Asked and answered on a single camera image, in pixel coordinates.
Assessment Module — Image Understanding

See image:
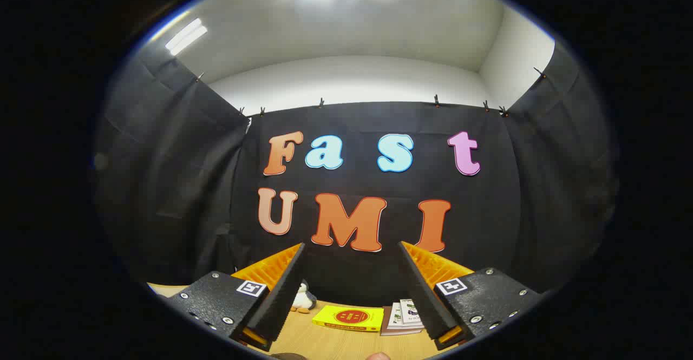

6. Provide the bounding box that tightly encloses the yellow book with red circle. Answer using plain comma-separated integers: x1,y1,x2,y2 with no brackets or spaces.
312,305,384,332

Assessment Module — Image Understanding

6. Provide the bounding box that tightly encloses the penguin plush toy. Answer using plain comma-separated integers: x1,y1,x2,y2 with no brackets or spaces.
291,280,318,314

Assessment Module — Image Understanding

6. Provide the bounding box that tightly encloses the black backdrop cloth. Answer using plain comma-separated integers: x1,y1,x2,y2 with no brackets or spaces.
92,41,620,306

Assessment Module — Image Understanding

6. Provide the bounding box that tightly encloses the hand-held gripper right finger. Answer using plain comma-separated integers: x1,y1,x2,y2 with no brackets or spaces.
398,241,543,351

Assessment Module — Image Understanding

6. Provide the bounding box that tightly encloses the illustrated white book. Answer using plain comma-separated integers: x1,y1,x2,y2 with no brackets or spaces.
400,299,423,325

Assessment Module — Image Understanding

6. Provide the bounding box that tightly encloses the row of black cloth clips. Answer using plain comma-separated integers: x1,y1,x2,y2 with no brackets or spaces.
195,67,547,118

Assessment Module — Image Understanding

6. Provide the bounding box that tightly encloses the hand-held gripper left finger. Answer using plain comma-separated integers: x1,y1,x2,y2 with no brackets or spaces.
165,243,306,354

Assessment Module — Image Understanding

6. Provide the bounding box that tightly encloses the long ceiling strip light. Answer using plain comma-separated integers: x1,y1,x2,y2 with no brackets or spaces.
165,18,208,56

